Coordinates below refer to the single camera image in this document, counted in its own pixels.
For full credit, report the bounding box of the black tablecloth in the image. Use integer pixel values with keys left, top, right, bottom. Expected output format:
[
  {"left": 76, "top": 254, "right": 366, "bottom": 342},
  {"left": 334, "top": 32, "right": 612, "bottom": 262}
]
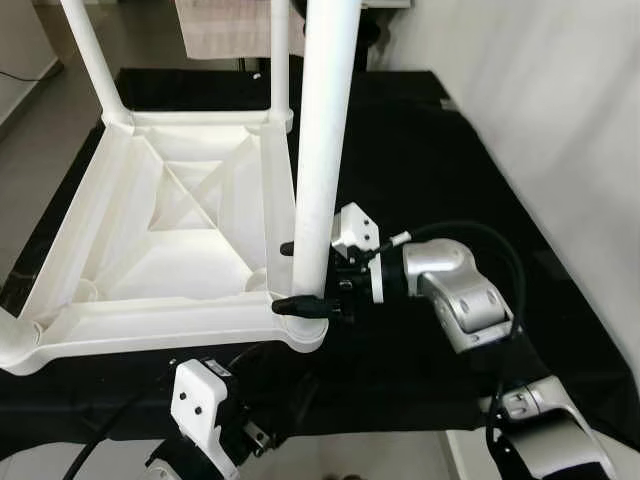
[{"left": 0, "top": 68, "right": 640, "bottom": 446}]

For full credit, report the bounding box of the beige hanging towel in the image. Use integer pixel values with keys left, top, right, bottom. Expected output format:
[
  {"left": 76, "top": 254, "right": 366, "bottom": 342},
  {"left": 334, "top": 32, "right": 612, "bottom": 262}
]
[{"left": 175, "top": 0, "right": 311, "bottom": 59}]

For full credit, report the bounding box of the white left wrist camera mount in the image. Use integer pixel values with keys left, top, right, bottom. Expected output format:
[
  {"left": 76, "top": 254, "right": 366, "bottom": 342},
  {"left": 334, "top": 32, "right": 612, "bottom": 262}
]
[{"left": 170, "top": 360, "right": 238, "bottom": 473}]

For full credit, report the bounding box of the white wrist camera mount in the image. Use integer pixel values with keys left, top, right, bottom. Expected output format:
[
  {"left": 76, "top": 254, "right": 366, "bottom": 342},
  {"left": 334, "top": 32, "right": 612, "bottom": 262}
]
[
  {"left": 170, "top": 360, "right": 238, "bottom": 473},
  {"left": 328, "top": 202, "right": 388, "bottom": 307}
]

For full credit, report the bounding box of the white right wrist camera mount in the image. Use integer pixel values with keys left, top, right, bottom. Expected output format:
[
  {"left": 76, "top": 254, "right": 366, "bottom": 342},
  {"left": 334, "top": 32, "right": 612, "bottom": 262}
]
[{"left": 328, "top": 202, "right": 388, "bottom": 307}]

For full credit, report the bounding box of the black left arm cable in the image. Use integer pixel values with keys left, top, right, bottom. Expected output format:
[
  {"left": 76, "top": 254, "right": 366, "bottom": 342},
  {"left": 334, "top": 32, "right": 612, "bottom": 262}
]
[{"left": 60, "top": 385, "right": 183, "bottom": 480}]

